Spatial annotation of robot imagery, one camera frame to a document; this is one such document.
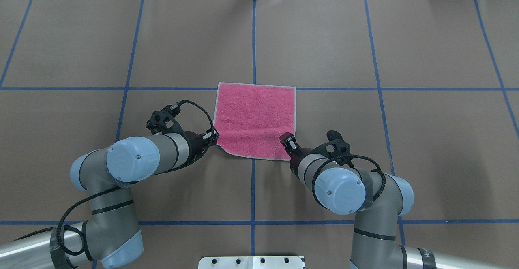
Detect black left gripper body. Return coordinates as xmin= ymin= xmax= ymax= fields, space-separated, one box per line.
xmin=186 ymin=132 xmax=211 ymax=162

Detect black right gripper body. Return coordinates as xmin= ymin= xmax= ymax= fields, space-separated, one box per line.
xmin=290 ymin=147 xmax=313 ymax=168

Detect pink and grey towel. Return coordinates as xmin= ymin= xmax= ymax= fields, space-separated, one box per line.
xmin=214 ymin=82 xmax=296 ymax=161

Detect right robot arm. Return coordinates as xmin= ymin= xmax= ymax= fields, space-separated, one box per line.
xmin=279 ymin=130 xmax=499 ymax=269

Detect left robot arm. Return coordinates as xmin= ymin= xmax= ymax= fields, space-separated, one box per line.
xmin=1 ymin=128 xmax=219 ymax=269

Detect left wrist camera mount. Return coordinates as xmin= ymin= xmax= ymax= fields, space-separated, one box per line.
xmin=145 ymin=105 xmax=184 ymax=135

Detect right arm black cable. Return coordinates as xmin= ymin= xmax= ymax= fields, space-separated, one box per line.
xmin=322 ymin=154 xmax=386 ymax=205

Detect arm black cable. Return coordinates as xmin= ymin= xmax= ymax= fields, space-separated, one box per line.
xmin=56 ymin=100 xmax=214 ymax=256
xmin=322 ymin=154 xmax=386 ymax=205

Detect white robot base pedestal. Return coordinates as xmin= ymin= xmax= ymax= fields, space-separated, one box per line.
xmin=198 ymin=256 xmax=305 ymax=269

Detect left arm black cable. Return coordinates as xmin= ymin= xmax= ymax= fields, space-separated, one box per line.
xmin=56 ymin=100 xmax=214 ymax=256

